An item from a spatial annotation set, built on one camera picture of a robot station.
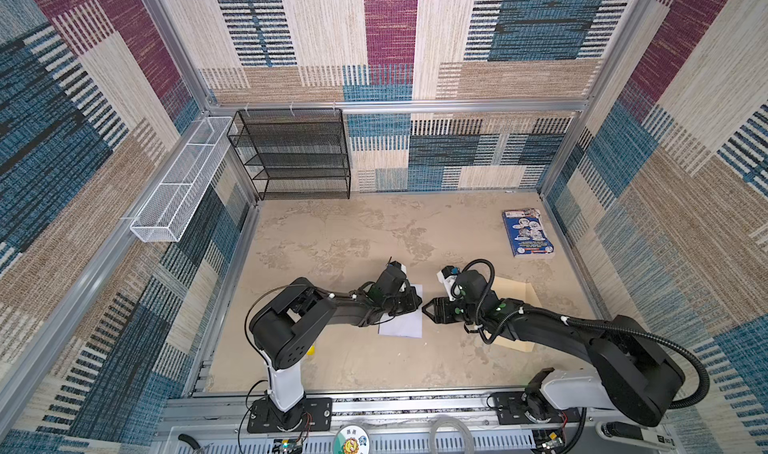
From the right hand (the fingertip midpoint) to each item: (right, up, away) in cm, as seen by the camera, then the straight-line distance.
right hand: (432, 312), depth 86 cm
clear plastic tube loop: (+3, -24, -11) cm, 26 cm away
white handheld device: (+42, -21, -19) cm, 51 cm away
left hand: (-1, +3, +4) cm, 5 cm away
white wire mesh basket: (-64, +29, -14) cm, 72 cm away
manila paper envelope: (+26, +5, +7) cm, 28 cm away
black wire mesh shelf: (-46, +50, +23) cm, 72 cm away
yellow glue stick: (-33, -9, -4) cm, 35 cm away
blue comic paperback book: (+36, +22, +19) cm, 46 cm away
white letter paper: (-7, -4, +1) cm, 8 cm away
